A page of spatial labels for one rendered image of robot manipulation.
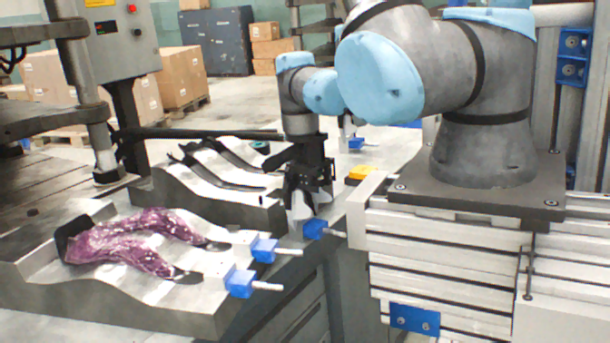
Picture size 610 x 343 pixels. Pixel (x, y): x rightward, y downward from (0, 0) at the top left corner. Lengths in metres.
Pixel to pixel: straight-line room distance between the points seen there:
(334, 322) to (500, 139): 0.81
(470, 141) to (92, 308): 0.68
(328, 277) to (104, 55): 1.05
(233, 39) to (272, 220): 7.13
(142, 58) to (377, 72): 1.37
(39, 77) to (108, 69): 3.79
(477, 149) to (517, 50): 0.13
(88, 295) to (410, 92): 0.64
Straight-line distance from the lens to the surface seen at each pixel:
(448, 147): 0.69
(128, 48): 1.81
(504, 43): 0.65
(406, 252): 0.76
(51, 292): 0.97
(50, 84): 5.46
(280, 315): 1.13
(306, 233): 1.02
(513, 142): 0.69
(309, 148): 0.93
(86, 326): 0.95
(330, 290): 1.27
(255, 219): 1.04
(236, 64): 8.13
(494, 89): 0.65
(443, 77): 0.58
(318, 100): 0.78
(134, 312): 0.87
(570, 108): 0.90
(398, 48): 0.55
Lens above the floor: 1.32
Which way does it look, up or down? 22 degrees down
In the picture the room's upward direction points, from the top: 6 degrees counter-clockwise
